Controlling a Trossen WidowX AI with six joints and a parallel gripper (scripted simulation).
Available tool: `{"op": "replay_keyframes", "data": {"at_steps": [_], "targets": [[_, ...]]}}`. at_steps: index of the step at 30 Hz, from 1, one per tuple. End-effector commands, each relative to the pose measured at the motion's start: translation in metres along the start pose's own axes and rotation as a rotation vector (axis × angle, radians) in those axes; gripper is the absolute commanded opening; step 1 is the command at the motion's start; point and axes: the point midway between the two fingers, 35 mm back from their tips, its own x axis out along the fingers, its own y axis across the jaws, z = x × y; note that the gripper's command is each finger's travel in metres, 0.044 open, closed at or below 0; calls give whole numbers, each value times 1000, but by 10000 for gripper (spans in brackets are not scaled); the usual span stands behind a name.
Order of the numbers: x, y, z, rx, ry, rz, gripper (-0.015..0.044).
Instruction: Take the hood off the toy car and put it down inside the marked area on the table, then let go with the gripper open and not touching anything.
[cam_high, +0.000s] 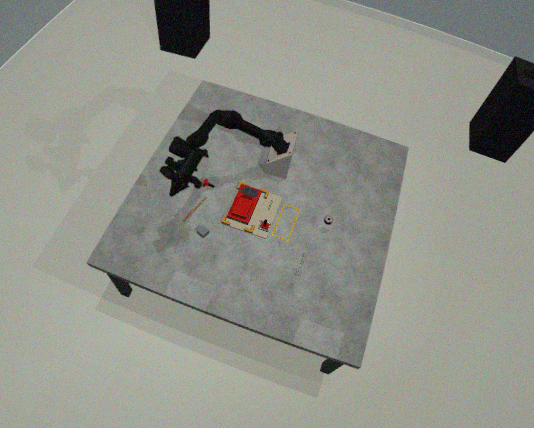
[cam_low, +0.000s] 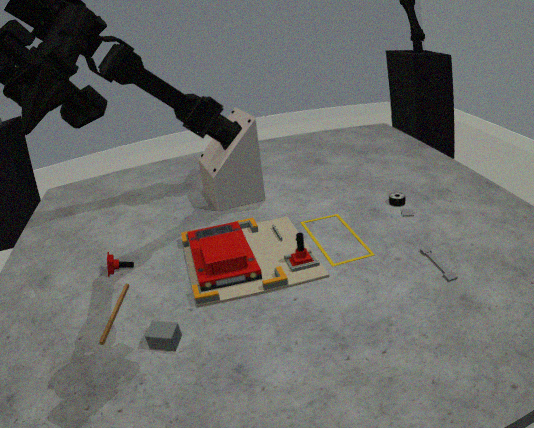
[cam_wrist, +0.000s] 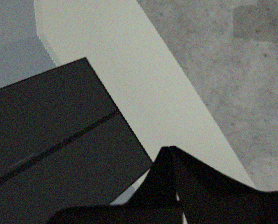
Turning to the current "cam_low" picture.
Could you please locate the thin tan wooden stick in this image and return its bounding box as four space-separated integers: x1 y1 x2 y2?
99 284 130 345

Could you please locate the yellow tape border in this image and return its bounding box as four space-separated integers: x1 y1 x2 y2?
300 214 374 266

